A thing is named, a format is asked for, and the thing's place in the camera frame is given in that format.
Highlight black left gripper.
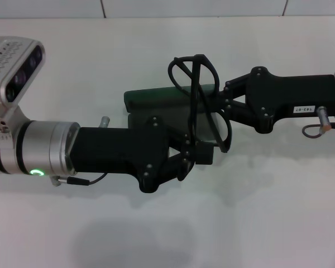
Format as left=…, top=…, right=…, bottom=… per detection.
left=69, top=115, right=197, bottom=194

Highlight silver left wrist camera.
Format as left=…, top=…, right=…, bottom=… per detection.
left=0, top=36, right=46, bottom=123

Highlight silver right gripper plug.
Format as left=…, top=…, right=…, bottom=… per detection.
left=317, top=106, right=332, bottom=132

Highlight black glasses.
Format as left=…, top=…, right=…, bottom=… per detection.
left=167, top=53, right=232, bottom=166

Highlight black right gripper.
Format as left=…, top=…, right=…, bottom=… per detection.
left=224, top=66, right=335, bottom=133

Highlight green glasses case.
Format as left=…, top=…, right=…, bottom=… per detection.
left=122, top=83, right=229, bottom=146

